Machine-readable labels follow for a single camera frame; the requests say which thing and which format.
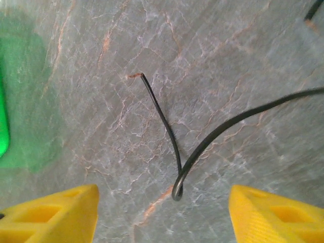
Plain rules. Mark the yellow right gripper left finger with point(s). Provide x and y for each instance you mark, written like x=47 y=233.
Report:
x=76 y=215

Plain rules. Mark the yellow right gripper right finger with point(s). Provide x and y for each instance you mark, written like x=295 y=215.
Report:
x=253 y=215

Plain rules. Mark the green plastic basket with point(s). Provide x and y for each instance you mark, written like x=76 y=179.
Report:
x=3 y=114

